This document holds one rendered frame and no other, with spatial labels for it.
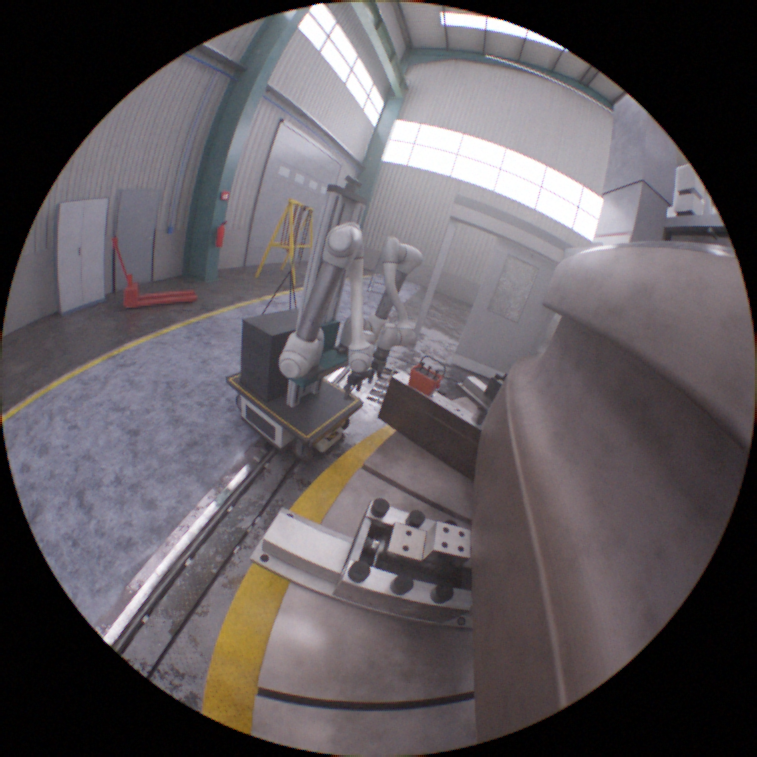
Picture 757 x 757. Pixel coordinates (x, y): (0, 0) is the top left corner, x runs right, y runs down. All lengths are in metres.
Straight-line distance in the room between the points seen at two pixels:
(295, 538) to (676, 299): 1.30
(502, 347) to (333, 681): 4.65
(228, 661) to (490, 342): 4.87
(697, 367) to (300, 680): 1.33
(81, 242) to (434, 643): 6.29
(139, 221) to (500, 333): 7.50
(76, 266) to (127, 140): 2.62
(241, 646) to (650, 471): 1.59
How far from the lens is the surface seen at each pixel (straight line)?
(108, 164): 6.52
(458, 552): 0.85
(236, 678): 1.53
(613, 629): 0.61
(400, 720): 1.29
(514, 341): 4.75
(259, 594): 1.54
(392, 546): 0.87
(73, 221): 5.70
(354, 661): 1.22
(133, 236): 6.69
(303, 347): 1.23
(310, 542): 1.14
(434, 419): 1.78
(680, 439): 0.60
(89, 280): 5.87
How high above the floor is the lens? 1.50
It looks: 28 degrees down
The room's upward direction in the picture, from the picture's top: 18 degrees clockwise
